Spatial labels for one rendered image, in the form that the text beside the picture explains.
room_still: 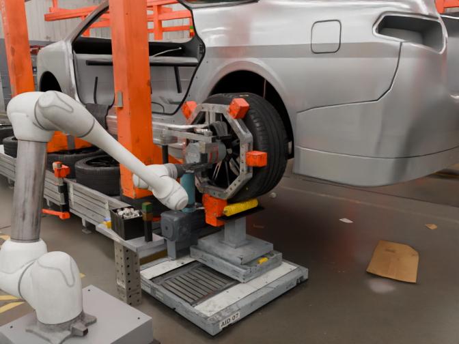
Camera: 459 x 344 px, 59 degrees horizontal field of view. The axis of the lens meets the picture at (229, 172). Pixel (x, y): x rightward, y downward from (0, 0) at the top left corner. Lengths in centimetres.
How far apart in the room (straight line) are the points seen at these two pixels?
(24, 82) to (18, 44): 34
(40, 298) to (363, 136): 153
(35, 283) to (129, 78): 138
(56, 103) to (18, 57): 283
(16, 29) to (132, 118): 204
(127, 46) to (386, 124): 148
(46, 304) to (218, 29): 183
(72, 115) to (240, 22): 134
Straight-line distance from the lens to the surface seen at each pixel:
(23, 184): 164
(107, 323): 165
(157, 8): 1158
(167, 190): 174
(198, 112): 241
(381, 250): 328
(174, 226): 262
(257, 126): 221
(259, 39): 241
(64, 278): 153
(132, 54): 253
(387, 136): 203
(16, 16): 433
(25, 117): 160
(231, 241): 263
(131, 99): 252
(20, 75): 429
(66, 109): 149
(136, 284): 245
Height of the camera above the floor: 130
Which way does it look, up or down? 14 degrees down
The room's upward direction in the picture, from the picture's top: straight up
